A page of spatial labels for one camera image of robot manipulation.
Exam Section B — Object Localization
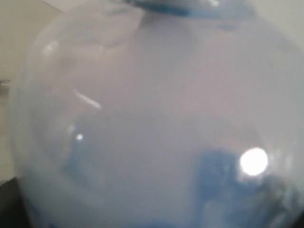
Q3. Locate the blue soap pump bottle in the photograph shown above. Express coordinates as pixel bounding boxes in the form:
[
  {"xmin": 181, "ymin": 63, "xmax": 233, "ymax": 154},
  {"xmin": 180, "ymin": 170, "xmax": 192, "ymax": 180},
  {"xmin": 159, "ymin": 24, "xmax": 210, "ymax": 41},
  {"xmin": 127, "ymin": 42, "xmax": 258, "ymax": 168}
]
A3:
[{"xmin": 9, "ymin": 0, "xmax": 304, "ymax": 228}]

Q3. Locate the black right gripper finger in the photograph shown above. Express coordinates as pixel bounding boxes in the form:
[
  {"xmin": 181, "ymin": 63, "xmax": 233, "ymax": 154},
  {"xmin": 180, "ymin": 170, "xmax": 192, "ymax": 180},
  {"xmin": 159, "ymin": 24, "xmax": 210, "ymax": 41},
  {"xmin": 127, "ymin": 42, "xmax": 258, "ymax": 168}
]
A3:
[{"xmin": 0, "ymin": 178, "xmax": 31, "ymax": 228}]

